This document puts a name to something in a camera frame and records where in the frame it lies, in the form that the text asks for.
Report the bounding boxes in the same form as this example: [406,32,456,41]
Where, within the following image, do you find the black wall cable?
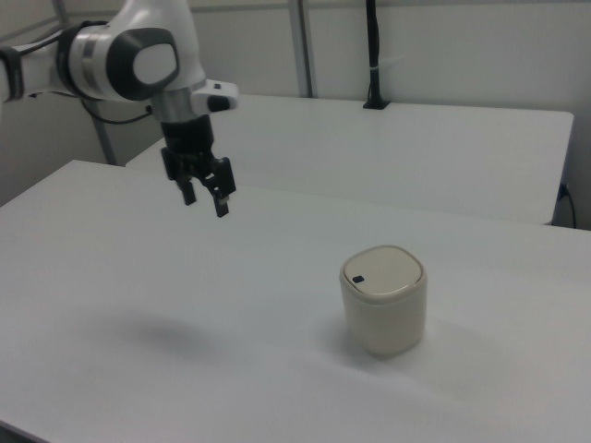
[557,182,580,230]

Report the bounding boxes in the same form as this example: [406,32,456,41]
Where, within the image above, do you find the black camera pole with base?
[362,0,392,111]

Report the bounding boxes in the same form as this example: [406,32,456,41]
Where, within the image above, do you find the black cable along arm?
[0,19,113,55]

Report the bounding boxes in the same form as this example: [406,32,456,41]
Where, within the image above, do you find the cream trash bin lid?
[344,245,424,299]

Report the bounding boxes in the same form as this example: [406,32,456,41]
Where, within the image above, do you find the black hanging arm cable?
[79,98,156,126]

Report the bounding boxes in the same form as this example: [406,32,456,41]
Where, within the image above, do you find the cream trash bin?
[339,244,429,362]

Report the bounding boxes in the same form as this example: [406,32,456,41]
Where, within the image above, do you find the white folding table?
[124,94,575,227]

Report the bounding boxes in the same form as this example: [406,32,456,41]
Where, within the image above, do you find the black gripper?
[159,114,238,219]

